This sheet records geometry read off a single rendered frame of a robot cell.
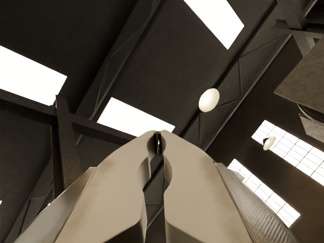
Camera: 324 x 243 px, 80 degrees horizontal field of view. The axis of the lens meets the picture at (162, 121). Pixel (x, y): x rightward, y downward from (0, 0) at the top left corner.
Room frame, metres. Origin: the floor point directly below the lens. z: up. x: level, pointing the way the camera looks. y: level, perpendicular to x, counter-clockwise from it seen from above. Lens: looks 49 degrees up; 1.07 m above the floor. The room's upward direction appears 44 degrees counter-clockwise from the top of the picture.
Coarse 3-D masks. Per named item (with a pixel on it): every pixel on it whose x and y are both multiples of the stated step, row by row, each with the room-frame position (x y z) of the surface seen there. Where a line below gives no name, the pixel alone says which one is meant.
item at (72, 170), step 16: (288, 0) 3.45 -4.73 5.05; (288, 16) 4.09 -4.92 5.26; (304, 16) 4.28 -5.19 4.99; (288, 32) 4.83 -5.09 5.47; (304, 32) 4.71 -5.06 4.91; (320, 32) 4.75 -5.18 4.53; (304, 48) 5.70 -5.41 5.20; (0, 96) 0.53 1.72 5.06; (16, 96) 0.73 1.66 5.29; (16, 112) 0.86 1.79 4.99; (32, 112) 1.04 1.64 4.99; (48, 112) 1.26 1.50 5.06; (64, 112) 1.53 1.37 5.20; (64, 128) 1.48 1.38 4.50; (80, 128) 1.94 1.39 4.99; (96, 128) 2.25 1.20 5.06; (112, 128) 2.74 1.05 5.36; (64, 144) 1.44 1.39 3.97; (64, 160) 1.41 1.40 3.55; (64, 176) 1.39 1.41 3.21; (240, 176) 9.14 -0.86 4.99
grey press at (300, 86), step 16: (320, 48) 1.76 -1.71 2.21; (304, 64) 1.79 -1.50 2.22; (320, 64) 1.78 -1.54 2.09; (288, 80) 1.82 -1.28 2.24; (304, 80) 1.82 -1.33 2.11; (320, 80) 1.81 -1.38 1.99; (288, 96) 1.85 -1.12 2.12; (304, 96) 1.84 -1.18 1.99; (320, 96) 1.83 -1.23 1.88; (304, 112) 1.96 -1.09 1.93; (320, 112) 1.91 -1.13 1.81; (304, 128) 2.47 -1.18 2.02; (320, 128) 2.24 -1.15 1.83
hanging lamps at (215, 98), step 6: (312, 12) 5.71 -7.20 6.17; (192, 90) 3.36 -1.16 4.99; (210, 90) 3.20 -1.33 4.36; (216, 90) 3.29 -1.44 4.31; (204, 96) 3.40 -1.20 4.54; (210, 96) 3.44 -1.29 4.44; (216, 96) 3.48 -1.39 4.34; (204, 102) 3.47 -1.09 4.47; (210, 102) 3.55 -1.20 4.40; (216, 102) 3.61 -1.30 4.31; (204, 108) 3.51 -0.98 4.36; (210, 108) 3.62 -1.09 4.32; (264, 138) 7.10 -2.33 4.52; (270, 138) 7.22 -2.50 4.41; (264, 144) 6.97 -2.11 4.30; (270, 144) 7.43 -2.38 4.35
